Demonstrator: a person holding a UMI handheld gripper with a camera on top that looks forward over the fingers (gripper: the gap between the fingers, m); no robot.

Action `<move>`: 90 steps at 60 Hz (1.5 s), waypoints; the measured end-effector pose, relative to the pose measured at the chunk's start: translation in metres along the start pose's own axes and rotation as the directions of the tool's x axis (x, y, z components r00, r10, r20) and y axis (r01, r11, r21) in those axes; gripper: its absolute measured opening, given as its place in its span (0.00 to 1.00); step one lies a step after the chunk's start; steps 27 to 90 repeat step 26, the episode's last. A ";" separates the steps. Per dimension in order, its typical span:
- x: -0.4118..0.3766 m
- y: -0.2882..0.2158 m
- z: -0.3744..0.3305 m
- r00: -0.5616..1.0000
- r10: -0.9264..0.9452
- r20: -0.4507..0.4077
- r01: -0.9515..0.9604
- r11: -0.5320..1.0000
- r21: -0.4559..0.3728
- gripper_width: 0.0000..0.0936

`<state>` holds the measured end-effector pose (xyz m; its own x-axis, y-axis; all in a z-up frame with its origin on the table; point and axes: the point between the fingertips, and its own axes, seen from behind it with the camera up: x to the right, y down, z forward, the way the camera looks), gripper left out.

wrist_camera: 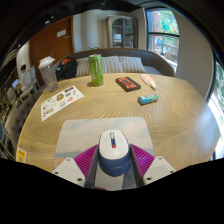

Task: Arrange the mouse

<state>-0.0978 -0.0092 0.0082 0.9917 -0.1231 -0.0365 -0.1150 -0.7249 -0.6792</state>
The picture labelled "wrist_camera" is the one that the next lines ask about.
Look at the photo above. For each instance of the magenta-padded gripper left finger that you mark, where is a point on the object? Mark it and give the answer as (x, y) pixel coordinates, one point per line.
(68, 170)

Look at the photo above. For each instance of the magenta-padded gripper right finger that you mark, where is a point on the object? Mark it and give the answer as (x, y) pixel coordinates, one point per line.
(159, 168)

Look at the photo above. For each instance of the white and blue computer mouse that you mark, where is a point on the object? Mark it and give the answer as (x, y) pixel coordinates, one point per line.
(114, 151)

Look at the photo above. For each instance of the pale printed mouse pad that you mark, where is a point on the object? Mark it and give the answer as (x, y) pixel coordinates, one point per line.
(80, 136)

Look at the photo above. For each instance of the yellow card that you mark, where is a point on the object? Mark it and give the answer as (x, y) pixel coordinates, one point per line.
(20, 155)

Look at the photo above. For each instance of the white sticker sheet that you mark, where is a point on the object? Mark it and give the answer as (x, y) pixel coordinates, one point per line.
(60, 101)

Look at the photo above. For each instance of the small green and blue pack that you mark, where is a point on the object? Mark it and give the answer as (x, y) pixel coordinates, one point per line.
(148, 99)

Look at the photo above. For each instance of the grey tufted chair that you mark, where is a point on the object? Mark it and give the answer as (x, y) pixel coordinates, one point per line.
(20, 116)

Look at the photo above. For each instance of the small white tube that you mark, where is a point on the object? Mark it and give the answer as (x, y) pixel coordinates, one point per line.
(148, 81)

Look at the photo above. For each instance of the black box with orange print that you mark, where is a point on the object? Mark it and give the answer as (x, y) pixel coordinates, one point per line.
(127, 84)

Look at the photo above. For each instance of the clear shaker bottle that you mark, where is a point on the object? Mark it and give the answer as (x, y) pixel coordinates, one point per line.
(50, 76)

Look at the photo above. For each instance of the person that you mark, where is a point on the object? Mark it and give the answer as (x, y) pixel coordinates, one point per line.
(26, 78)

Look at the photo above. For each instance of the black and orange backpack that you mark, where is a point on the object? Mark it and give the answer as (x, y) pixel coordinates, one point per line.
(66, 68)

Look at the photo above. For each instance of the green drink can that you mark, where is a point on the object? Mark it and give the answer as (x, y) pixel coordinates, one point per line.
(96, 71)

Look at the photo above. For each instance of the striped beige pillow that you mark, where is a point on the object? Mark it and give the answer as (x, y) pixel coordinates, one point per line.
(133, 65)
(83, 66)
(112, 65)

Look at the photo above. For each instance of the curved grey sofa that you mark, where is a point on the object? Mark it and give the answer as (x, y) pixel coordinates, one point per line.
(156, 61)

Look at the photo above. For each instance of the brown wooden door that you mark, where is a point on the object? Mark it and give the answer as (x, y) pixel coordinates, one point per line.
(46, 43)

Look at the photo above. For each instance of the white door sign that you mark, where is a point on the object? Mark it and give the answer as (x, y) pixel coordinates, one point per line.
(61, 33)

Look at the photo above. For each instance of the arched grey shelf cabinet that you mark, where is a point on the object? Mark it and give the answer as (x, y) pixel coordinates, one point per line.
(121, 33)

